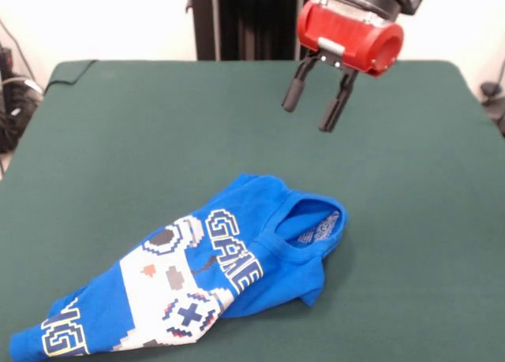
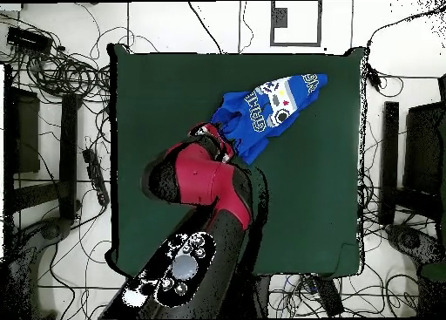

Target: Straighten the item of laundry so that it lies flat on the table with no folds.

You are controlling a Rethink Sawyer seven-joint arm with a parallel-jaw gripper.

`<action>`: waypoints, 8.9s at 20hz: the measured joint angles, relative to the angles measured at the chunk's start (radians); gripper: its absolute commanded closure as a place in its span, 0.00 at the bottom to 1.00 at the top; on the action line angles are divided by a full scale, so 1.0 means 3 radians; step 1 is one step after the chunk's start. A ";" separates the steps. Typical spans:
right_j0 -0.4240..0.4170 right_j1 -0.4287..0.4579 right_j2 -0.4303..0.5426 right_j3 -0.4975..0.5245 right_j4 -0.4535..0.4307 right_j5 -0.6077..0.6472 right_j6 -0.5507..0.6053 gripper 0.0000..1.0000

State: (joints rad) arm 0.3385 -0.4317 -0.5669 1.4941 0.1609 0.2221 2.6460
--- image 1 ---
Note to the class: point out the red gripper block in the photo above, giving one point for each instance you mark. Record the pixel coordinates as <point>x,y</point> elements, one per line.
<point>347,34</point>

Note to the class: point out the blue printed T-shirt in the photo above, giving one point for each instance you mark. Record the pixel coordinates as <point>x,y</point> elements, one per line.
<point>244,267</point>

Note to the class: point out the dark grey floor stand base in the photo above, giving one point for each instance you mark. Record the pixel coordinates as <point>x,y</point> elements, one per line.
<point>490,89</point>
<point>16,113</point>

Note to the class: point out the dark green table cloth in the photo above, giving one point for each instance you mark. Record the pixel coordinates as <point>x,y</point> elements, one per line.
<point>118,141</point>

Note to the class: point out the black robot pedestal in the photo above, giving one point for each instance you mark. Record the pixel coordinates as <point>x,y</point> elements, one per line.
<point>244,23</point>

